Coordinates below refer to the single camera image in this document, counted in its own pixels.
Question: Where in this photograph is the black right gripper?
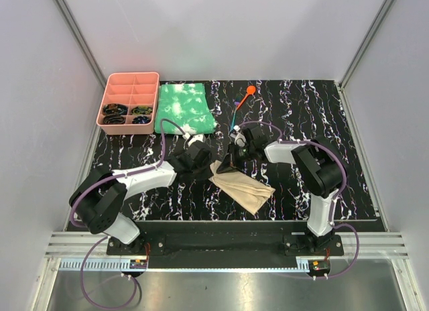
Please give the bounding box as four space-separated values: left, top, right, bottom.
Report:
217 142 255 175

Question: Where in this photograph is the beige cloth napkin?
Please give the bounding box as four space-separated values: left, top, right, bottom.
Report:
209 160 275 215

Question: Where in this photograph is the teal plastic utensil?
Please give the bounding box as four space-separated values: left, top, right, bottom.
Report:
229 106 238 132

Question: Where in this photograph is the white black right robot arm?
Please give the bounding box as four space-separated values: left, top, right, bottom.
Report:
215 121 347 255

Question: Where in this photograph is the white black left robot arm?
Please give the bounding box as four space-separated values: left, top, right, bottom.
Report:
69 140 212 255

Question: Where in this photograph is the green white tie-dye cloth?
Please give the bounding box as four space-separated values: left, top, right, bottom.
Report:
154 83 217 135

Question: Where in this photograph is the black marble pattern mat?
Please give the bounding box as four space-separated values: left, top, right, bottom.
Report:
76 79 380 221

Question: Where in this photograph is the orange plastic spoon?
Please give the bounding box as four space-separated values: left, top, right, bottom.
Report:
237 85 256 109

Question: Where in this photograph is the blue coiled band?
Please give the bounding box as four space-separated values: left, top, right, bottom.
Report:
132 116 151 125

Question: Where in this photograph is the yellow green coiled band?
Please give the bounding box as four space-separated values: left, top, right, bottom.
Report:
131 105 153 115

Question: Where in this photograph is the pink compartment tray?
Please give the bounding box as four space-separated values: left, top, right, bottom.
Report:
96 72 160 135

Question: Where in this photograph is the dark coiled band top-left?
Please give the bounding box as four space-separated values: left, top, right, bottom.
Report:
103 103 128 116

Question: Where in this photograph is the dark coiled band bottom-left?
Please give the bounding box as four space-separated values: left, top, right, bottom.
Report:
102 114 126 125

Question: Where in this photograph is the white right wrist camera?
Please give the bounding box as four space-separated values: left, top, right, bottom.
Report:
230 125 247 147

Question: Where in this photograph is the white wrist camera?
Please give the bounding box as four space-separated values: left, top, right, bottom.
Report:
230 125 247 147
184 133 206 147

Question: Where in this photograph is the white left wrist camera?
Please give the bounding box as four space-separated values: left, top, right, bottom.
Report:
184 133 206 147

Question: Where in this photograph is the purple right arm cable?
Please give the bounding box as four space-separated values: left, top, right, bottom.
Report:
237 121 361 280

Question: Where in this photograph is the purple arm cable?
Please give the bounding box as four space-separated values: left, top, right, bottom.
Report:
237 121 361 280
68 118 188 308

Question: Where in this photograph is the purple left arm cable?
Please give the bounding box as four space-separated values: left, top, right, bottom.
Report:
68 118 188 308

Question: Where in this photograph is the aluminium front frame rail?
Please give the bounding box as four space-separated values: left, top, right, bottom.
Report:
45 232 408 273

